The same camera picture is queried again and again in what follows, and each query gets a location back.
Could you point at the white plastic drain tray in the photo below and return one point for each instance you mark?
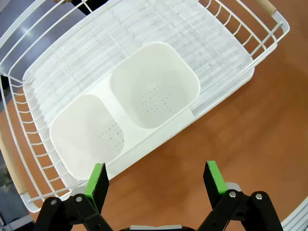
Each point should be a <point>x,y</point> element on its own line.
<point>192,36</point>

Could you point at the white two-compartment cutlery holder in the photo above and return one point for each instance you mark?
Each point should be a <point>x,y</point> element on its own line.
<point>154,72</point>

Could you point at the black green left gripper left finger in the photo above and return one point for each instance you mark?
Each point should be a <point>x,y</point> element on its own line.
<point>96,183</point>

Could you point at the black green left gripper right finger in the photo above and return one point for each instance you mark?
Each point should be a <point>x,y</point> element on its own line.
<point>215,183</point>

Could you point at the white ribbed object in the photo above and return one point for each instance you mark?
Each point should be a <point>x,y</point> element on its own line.
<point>300,219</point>

